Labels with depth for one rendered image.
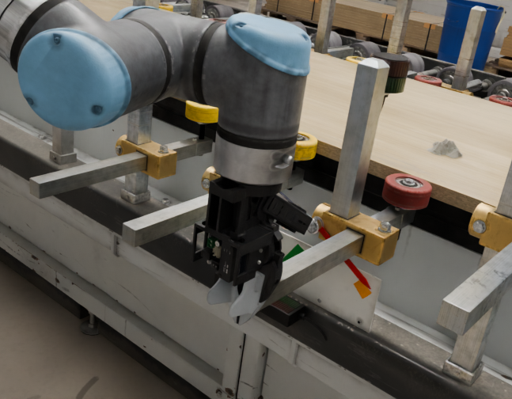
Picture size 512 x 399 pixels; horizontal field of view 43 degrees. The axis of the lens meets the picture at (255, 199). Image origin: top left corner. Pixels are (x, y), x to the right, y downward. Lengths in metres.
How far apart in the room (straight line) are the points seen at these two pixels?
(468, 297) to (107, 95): 0.42
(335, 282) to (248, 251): 0.38
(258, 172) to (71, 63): 0.23
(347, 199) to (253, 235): 0.32
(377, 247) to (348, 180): 0.11
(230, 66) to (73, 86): 0.17
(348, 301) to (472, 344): 0.21
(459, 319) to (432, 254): 0.55
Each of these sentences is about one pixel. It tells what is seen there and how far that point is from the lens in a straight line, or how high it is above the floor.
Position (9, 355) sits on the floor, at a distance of 2.12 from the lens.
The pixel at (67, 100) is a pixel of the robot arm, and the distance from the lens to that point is 0.60.
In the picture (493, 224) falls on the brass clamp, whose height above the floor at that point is 0.96.
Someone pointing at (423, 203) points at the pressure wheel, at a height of 0.89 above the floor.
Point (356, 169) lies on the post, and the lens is 1.01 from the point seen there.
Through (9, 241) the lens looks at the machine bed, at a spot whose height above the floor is 0.15.
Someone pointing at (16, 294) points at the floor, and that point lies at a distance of 2.38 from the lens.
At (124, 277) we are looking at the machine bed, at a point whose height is 0.27.
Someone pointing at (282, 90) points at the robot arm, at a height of 1.14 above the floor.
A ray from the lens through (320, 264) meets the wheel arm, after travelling 0.93.
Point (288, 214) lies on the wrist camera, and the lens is 0.79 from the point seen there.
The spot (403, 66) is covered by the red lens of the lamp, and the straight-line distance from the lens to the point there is 1.01.
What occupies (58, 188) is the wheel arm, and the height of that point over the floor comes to 0.81.
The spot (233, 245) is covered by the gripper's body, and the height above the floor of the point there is 0.96.
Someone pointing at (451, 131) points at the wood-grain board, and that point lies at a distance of 1.52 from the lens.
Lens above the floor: 1.30
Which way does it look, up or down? 24 degrees down
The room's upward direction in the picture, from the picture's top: 8 degrees clockwise
